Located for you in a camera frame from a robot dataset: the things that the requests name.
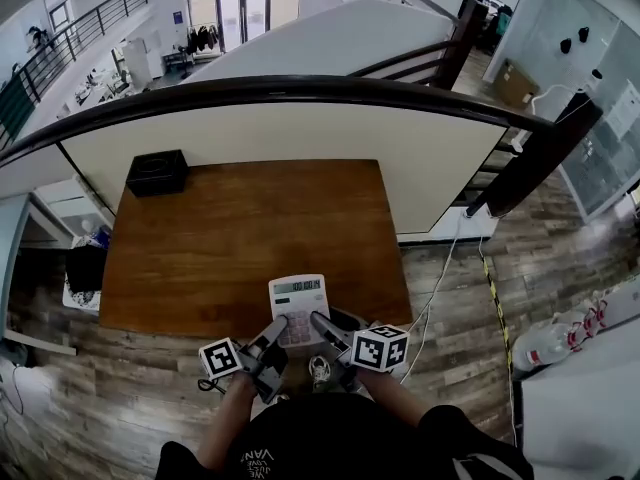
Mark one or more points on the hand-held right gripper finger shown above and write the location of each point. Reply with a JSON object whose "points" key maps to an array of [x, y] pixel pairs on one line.
{"points": [[322, 324]]}

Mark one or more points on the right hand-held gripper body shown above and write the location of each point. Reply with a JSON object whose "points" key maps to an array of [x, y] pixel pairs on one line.
{"points": [[377, 350]]}

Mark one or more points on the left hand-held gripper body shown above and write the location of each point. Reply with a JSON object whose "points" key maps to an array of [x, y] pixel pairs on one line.
{"points": [[265, 368]]}

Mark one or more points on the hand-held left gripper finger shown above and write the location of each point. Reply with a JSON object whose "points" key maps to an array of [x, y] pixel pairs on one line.
{"points": [[276, 329]]}

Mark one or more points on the white calculator with pink keys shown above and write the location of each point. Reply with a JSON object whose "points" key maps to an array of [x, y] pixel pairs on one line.
{"points": [[297, 292]]}

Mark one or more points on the person's right forearm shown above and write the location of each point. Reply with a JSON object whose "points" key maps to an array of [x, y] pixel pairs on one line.
{"points": [[395, 398]]}

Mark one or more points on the person's left forearm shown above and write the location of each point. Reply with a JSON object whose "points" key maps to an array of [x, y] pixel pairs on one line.
{"points": [[227, 418]]}

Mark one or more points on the person's grey shoe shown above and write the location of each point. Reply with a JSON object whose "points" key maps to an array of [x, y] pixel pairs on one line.
{"points": [[319, 370]]}

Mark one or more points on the wooden table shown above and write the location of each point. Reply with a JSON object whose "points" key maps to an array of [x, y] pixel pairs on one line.
{"points": [[240, 238]]}

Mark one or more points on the person's black shirt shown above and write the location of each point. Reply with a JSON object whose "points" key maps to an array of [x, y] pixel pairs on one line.
{"points": [[350, 448]]}

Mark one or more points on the yellow and black striped tape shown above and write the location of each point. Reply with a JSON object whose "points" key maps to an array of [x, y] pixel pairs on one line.
{"points": [[500, 313]]}

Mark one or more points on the clear plastic bottle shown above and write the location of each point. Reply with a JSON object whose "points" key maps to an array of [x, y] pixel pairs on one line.
{"points": [[542, 343]]}

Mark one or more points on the white partition panel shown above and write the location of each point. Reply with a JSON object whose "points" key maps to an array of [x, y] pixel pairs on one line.
{"points": [[310, 130]]}

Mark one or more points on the black square box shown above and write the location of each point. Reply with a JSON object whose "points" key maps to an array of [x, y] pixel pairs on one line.
{"points": [[156, 173]]}

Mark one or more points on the black bag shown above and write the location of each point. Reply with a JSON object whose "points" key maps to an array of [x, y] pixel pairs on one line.
{"points": [[86, 268]]}

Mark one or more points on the white side table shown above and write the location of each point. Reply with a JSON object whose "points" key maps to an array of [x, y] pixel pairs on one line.
{"points": [[580, 408]]}

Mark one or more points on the black curved handrail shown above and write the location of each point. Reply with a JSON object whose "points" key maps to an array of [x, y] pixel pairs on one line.
{"points": [[300, 88]]}

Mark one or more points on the white shelf unit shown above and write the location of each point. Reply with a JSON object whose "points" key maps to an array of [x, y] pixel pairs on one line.
{"points": [[70, 208]]}

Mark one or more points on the brown cardboard box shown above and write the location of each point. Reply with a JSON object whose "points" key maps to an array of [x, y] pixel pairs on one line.
{"points": [[515, 85]]}

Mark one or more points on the dark wooden post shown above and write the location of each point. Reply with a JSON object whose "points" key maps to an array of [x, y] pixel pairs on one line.
{"points": [[540, 158]]}

